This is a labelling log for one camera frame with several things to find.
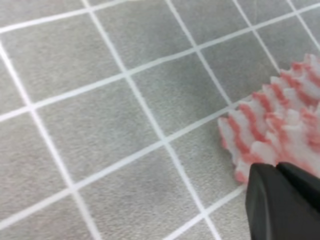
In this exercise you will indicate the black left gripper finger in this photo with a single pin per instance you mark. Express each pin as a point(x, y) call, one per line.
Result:
point(282, 203)

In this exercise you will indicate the grey checked tablecloth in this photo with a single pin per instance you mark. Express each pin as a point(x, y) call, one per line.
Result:
point(109, 108)

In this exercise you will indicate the pink white striped towel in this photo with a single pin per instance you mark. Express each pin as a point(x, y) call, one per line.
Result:
point(279, 123)

